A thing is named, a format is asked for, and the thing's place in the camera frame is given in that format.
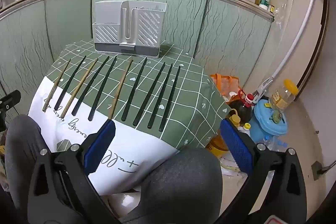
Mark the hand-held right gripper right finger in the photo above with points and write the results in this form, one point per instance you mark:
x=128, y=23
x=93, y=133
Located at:
x=236, y=145

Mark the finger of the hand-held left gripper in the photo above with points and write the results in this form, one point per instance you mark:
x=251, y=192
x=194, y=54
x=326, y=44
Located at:
x=10, y=99

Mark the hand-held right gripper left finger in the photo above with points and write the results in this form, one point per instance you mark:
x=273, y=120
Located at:
x=101, y=142

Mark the black chopstick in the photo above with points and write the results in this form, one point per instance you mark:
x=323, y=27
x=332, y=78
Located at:
x=150, y=93
x=103, y=87
x=91, y=85
x=161, y=96
x=135, y=89
x=170, y=98
x=70, y=82

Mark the white grey utensil holder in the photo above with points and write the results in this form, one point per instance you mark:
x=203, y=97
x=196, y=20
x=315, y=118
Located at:
x=147, y=29

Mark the orange oil jug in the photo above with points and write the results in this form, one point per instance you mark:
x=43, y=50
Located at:
x=218, y=146

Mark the small white bottle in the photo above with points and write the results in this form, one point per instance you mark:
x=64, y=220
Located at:
x=245, y=128

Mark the clear plastic bag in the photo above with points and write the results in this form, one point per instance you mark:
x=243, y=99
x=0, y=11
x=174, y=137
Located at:
x=231, y=165

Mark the yellow cap bottle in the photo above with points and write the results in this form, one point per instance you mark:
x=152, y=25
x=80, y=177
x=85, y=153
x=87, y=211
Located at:
x=234, y=119

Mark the dark oil bottle red cap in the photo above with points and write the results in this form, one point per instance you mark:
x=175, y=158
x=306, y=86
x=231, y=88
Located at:
x=241, y=111

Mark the pack of water bottles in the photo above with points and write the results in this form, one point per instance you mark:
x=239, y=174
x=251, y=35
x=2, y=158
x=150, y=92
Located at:
x=275, y=144

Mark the person's left leg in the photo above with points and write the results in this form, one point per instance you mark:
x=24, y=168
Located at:
x=21, y=140

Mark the person's leg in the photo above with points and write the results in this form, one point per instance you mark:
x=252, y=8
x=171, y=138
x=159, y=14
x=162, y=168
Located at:
x=178, y=182
x=21, y=140

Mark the grey metal clamp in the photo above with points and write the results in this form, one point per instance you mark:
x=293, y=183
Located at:
x=262, y=87

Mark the orange bag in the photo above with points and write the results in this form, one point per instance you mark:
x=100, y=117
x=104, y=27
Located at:
x=225, y=82

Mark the clear jar yellow lid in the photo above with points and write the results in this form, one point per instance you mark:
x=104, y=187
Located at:
x=283, y=96

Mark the person's right leg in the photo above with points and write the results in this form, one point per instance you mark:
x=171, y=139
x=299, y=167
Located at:
x=178, y=182

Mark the green grid tablecloth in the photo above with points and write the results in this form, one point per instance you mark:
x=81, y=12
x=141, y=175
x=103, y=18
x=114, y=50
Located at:
x=183, y=98

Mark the white pipe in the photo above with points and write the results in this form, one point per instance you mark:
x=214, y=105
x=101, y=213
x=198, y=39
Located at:
x=299, y=37

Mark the grey metal bracket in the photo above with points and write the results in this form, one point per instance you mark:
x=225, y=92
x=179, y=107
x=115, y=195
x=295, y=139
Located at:
x=319, y=169

